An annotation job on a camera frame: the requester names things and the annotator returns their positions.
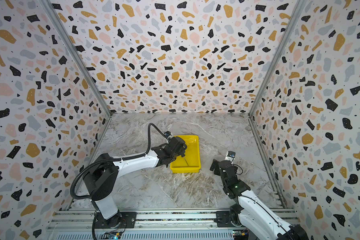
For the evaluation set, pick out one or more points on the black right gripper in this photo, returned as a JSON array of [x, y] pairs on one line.
[[219, 165]]

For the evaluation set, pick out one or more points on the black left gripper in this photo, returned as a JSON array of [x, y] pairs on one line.
[[182, 151]]

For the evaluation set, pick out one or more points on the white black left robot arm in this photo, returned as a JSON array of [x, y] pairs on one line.
[[100, 177]]

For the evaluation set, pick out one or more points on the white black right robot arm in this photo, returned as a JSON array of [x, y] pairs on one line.
[[249, 211]]

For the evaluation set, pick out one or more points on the yellow plastic bin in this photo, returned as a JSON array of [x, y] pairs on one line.
[[191, 163]]

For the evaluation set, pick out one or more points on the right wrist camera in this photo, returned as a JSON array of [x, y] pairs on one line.
[[230, 156]]

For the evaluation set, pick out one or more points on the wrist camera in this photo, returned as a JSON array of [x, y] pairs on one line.
[[230, 156], [168, 135]]

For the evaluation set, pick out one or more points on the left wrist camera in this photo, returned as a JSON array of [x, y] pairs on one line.
[[168, 135]]

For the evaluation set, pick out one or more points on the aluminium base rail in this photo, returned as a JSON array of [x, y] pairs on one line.
[[149, 224]]

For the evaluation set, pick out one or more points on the aluminium corner post right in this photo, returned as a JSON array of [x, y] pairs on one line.
[[300, 4]]

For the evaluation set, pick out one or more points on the aluminium corner post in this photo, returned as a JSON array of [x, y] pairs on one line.
[[300, 4], [53, 16]]

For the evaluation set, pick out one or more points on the aluminium corner post left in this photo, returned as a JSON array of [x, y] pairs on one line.
[[53, 16]]

